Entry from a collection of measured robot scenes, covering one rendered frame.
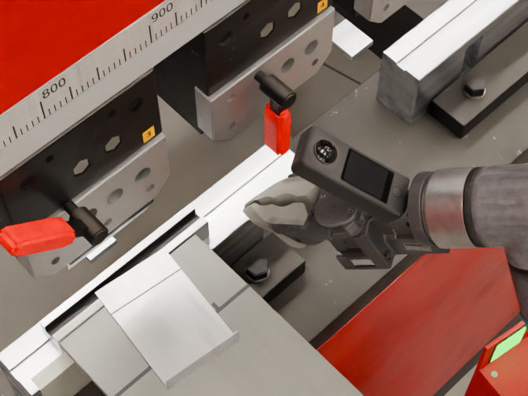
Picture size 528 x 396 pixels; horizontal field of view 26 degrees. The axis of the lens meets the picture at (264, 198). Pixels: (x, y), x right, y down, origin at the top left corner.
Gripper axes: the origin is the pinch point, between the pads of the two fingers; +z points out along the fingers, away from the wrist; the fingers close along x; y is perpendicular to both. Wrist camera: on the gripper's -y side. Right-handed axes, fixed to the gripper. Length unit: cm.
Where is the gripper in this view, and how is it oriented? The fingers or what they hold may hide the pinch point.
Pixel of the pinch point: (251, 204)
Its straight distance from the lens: 117.9
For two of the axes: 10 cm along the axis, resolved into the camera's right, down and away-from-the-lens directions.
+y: 4.8, 5.7, 6.7
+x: 2.9, -8.2, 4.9
